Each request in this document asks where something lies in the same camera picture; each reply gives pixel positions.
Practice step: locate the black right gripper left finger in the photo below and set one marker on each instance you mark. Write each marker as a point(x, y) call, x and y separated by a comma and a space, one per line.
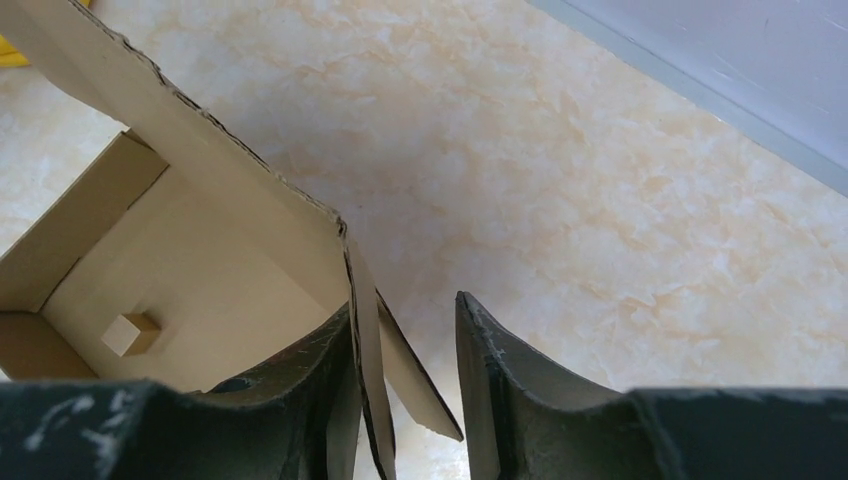
point(293, 416)

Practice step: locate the brown cardboard box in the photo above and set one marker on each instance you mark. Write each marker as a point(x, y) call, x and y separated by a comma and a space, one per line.
point(179, 220)

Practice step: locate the small cardboard scrap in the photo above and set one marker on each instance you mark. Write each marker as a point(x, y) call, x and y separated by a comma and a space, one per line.
point(131, 334)

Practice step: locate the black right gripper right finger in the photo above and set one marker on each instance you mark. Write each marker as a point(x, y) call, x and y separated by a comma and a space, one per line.
point(528, 417)

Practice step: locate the yellow cloth garment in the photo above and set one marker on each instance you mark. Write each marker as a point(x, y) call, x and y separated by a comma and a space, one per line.
point(34, 30)

